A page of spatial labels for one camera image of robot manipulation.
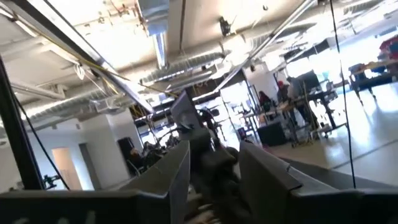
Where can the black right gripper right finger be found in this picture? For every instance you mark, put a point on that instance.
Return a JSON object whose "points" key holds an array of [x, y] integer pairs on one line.
{"points": [[311, 205]]}

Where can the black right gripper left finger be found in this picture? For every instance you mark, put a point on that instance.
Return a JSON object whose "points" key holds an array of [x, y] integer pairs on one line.
{"points": [[93, 207]]}

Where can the black cabinet box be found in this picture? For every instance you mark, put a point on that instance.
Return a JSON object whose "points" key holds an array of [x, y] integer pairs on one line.
{"points": [[272, 133]]}

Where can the dark flat monitor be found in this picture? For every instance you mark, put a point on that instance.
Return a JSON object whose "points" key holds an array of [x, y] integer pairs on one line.
{"points": [[185, 113]]}

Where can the black workbench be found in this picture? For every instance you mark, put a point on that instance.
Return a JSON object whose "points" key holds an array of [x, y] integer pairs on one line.
{"points": [[370, 82]]}

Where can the red and blue toolbox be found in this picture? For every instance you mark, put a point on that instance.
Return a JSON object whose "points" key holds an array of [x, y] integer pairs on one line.
{"points": [[389, 48]]}

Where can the black table edge rail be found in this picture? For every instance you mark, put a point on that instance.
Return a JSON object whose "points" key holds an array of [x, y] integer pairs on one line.
{"points": [[326, 177]]}

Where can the black frame post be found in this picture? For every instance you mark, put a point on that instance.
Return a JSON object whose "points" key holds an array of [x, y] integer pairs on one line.
{"points": [[18, 140]]}

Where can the silver ventilation duct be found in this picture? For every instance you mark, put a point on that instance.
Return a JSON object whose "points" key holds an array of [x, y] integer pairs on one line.
{"points": [[62, 107]]}

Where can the overhead frame beam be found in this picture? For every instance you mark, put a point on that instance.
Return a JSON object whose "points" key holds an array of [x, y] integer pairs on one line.
{"points": [[77, 53], [270, 39]]}

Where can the black ceiling-mounted camera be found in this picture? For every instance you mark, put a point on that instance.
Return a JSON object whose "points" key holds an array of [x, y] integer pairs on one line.
{"points": [[224, 26]]}

